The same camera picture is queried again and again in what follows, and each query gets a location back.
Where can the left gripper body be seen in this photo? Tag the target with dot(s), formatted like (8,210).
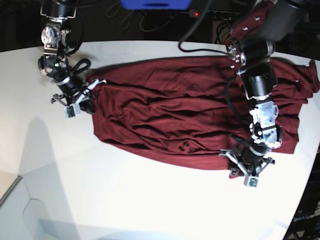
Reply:
(247,161)

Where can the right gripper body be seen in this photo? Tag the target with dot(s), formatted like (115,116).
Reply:
(84,97)

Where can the dark red t-shirt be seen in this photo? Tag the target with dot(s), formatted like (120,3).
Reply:
(172,110)

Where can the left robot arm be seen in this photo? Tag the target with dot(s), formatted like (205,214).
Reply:
(275,94)

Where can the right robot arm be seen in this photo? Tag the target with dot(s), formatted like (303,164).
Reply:
(57,46)

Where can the blue box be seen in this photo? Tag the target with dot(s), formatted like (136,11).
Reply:
(155,4)

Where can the black power strip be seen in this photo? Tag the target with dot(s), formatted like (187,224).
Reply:
(215,15)

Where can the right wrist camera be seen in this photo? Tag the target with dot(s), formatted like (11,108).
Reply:
(72,110)

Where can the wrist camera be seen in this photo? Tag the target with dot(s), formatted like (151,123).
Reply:
(251,181)
(72,110)

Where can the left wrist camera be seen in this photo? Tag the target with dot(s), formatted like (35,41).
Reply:
(251,181)

